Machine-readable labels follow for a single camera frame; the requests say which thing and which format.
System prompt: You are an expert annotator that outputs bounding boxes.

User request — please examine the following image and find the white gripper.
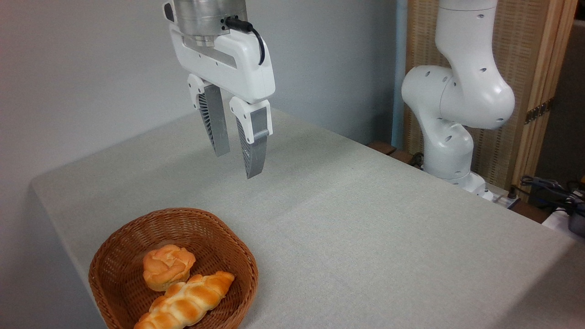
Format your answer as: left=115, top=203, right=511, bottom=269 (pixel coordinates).
left=168, top=23, right=276, bottom=179

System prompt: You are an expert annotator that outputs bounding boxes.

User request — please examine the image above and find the round orange bread bun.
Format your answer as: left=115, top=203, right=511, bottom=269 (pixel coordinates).
left=142, top=244, right=197, bottom=292

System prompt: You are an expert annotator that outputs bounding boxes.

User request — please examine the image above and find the braided bread loaf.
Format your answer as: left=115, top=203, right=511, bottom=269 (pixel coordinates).
left=133, top=271, right=236, bottom=329

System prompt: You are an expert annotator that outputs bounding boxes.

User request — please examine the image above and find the brown wicker basket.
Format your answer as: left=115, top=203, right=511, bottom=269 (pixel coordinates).
left=88, top=207, right=259, bottom=329

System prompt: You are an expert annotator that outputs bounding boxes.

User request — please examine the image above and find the grey tablecloth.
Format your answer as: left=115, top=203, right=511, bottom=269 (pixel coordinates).
left=30, top=107, right=585, bottom=329

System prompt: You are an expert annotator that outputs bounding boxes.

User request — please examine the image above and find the bamboo folding screen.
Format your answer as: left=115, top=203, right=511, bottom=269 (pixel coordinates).
left=404, top=0, right=579, bottom=195

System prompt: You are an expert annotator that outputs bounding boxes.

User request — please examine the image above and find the metal screen hinge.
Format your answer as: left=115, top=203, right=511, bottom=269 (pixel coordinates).
left=524, top=99, right=554, bottom=125

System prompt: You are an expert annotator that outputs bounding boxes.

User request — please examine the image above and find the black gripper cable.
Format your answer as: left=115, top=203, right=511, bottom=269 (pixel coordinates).
left=225, top=17, right=266, bottom=66

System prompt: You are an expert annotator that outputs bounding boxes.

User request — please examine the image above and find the black cable bundle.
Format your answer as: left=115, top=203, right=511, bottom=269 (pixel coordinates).
left=520, top=175, right=585, bottom=216

